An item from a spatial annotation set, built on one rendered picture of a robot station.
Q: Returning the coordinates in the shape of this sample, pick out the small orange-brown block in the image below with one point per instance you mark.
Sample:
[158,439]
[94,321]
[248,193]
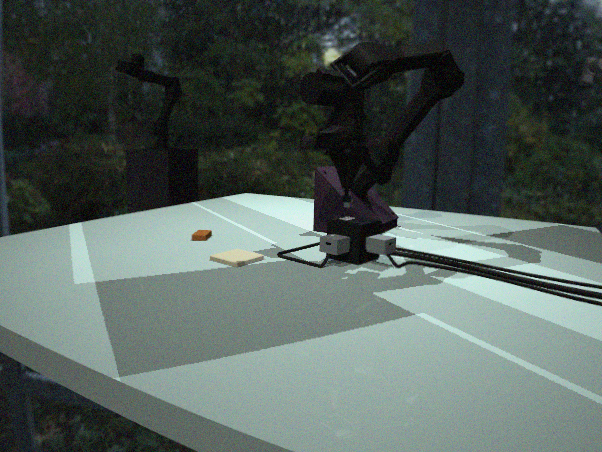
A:
[201,235]

